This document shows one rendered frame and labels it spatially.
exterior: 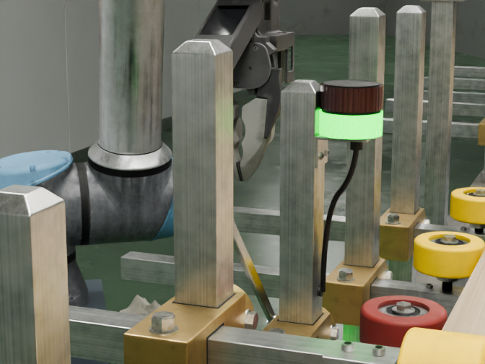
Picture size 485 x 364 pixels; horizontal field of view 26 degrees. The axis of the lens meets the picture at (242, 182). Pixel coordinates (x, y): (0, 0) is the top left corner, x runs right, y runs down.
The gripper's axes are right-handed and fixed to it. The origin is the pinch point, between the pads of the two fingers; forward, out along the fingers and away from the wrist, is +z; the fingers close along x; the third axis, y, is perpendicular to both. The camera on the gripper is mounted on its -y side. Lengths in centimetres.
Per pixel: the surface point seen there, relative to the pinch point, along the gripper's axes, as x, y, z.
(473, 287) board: -24.0, 3.0, 10.8
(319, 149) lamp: -9.9, -4.6, -3.7
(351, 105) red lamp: -13.4, -6.3, -8.4
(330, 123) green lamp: -11.3, -6.1, -6.5
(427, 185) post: -7, 71, 16
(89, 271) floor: 156, 248, 101
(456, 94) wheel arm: 8, 191, 17
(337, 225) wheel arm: 0.6, 41.2, 16.2
